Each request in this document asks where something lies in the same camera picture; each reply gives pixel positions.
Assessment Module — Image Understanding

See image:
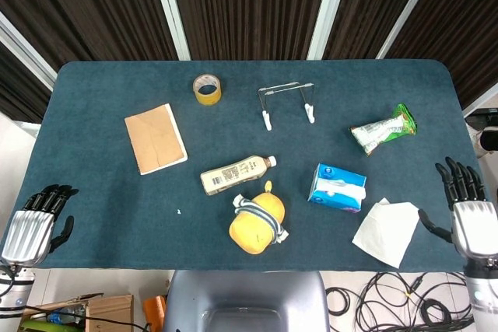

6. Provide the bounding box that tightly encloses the metal wire stand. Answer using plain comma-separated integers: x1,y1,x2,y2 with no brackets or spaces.
257,82,316,131

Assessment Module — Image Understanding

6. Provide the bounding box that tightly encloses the green white snack packet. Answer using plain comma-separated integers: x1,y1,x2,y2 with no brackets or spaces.
349,103,419,157

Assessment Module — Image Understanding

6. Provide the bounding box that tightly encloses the blue tissue box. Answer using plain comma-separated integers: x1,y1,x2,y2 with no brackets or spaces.
307,163,368,215

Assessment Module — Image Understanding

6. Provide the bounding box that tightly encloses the yellow plush toy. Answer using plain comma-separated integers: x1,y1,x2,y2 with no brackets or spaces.
228,180,289,256

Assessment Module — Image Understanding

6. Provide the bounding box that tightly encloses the black cable bundle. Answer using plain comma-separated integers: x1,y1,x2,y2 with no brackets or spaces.
324,271,478,332

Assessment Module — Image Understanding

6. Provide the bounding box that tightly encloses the plastic water bottle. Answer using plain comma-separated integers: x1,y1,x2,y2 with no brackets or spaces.
46,308,85,325

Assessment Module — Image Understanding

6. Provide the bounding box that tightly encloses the brown cover notebook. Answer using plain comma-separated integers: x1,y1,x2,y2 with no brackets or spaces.
124,103,188,176

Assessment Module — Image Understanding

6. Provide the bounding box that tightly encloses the orange object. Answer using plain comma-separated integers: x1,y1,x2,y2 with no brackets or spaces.
142,295,167,331

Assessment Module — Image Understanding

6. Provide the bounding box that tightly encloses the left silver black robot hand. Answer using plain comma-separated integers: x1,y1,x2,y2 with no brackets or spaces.
0,184,79,267

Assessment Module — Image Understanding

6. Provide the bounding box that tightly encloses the dark blue table mat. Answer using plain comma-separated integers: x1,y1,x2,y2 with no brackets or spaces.
0,59,498,274

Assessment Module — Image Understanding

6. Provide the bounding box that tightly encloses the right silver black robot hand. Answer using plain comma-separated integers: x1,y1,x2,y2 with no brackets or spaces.
418,156,498,261

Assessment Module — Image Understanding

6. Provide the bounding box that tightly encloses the white tissue sheet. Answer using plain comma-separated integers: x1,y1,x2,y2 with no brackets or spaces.
351,197,420,270

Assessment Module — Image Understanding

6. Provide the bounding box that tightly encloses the brown label drink bottle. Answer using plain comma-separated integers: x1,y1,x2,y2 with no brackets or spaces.
200,155,278,197

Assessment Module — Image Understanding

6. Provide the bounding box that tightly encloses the yellow tape roll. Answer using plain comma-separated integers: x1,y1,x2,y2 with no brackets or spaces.
192,73,223,107

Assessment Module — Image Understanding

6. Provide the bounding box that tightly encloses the black device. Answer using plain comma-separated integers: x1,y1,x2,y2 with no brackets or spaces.
465,107,498,150

